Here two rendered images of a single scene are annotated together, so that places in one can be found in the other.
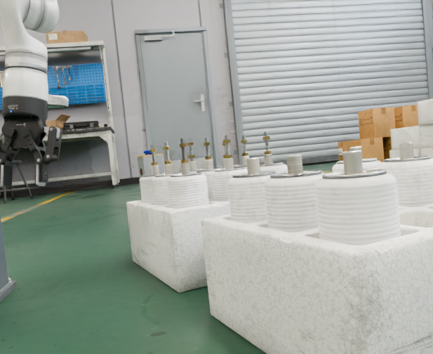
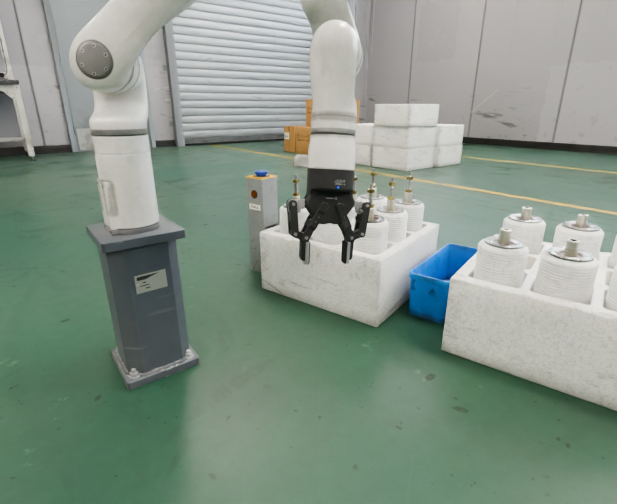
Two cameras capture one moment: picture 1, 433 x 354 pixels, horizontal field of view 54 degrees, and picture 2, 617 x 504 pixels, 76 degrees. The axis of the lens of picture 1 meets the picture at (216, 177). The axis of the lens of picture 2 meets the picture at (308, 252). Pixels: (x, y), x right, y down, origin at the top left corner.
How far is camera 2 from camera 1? 0.73 m
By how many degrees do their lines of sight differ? 32
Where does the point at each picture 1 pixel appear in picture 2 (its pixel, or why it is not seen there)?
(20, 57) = (348, 122)
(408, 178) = (592, 244)
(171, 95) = not seen: hidden behind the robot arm
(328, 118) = (263, 96)
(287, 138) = (224, 113)
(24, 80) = (351, 151)
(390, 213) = not seen: outside the picture
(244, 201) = (510, 269)
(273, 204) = (566, 281)
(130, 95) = (32, 38)
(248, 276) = (529, 331)
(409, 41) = not seen: hidden behind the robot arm
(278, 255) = (587, 323)
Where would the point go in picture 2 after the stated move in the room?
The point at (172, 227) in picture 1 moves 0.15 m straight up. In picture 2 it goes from (380, 273) to (384, 212)
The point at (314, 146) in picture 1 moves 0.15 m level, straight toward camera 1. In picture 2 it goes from (250, 124) to (251, 124)
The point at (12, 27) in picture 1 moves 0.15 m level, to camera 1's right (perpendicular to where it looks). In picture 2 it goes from (346, 85) to (425, 87)
